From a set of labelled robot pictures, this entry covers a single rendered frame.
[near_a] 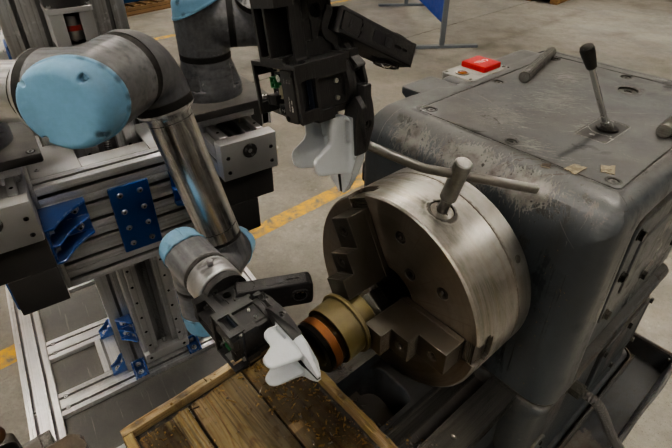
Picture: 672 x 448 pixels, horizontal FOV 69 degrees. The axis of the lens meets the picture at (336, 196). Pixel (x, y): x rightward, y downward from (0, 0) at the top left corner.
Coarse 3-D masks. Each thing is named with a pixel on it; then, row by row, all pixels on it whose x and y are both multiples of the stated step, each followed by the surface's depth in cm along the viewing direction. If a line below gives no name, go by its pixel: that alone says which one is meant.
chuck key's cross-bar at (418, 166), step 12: (372, 144) 57; (384, 156) 58; (396, 156) 58; (420, 168) 59; (432, 168) 59; (444, 168) 59; (468, 180) 59; (480, 180) 59; (492, 180) 59; (504, 180) 59; (516, 180) 60; (528, 192) 60
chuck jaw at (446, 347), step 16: (400, 304) 68; (416, 304) 68; (384, 320) 66; (400, 320) 66; (416, 320) 66; (432, 320) 66; (384, 336) 64; (400, 336) 63; (416, 336) 63; (432, 336) 63; (448, 336) 63; (400, 352) 65; (416, 352) 66; (432, 352) 63; (448, 352) 61; (464, 352) 64; (480, 352) 65; (448, 368) 63
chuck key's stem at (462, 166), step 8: (456, 160) 58; (464, 160) 58; (456, 168) 58; (464, 168) 57; (456, 176) 58; (464, 176) 58; (448, 184) 60; (456, 184) 59; (448, 192) 60; (456, 192) 60; (448, 200) 61; (440, 208) 63; (448, 208) 63
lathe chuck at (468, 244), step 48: (384, 192) 67; (432, 192) 67; (336, 240) 79; (384, 240) 69; (432, 240) 61; (480, 240) 63; (432, 288) 64; (480, 288) 61; (480, 336) 61; (432, 384) 73
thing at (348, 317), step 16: (320, 304) 67; (336, 304) 65; (352, 304) 67; (368, 304) 67; (304, 320) 65; (320, 320) 64; (336, 320) 63; (352, 320) 64; (368, 320) 66; (304, 336) 67; (320, 336) 62; (336, 336) 63; (352, 336) 63; (368, 336) 64; (320, 352) 68; (336, 352) 62; (352, 352) 64; (320, 368) 66
